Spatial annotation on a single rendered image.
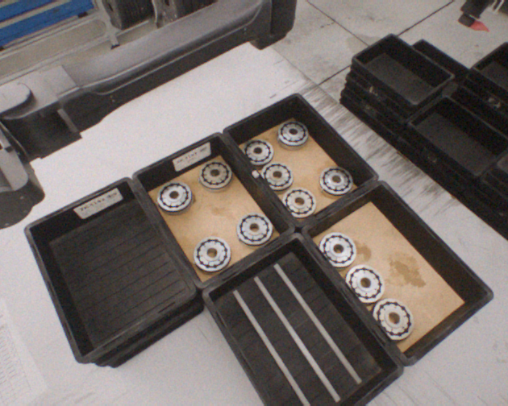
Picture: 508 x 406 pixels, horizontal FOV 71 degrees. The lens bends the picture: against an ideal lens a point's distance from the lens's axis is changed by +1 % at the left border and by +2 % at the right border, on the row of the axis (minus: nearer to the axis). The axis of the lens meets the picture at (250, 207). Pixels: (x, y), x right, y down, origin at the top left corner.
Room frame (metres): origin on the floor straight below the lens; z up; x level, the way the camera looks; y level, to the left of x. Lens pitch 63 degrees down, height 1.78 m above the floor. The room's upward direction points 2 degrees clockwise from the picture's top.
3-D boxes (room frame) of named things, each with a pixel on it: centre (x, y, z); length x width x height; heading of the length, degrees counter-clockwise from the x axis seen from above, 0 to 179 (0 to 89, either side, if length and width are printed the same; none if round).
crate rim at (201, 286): (0.46, 0.11, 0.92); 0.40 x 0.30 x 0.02; 35
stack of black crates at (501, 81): (1.37, -1.27, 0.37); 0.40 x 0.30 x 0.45; 41
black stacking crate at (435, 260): (0.30, -0.37, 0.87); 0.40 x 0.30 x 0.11; 35
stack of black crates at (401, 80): (1.41, -0.70, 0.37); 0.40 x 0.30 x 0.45; 41
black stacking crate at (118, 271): (0.28, 0.35, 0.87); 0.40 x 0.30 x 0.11; 35
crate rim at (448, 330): (0.30, -0.37, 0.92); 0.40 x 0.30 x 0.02; 35
